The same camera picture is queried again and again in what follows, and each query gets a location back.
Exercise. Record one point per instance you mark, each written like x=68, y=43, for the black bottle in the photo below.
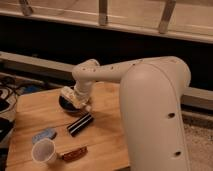
x=80, y=124

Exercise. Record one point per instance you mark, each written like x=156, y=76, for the dark ceramic bowl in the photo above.
x=70, y=109

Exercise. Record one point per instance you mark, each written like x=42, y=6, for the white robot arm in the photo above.
x=150, y=104

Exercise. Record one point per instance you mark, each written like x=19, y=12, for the brown snack bar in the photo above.
x=75, y=154

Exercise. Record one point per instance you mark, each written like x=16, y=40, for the white plastic cup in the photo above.
x=44, y=151

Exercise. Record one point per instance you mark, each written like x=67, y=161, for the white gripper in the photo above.
x=76, y=97

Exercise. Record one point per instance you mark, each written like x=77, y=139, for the blue sponge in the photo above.
x=46, y=133

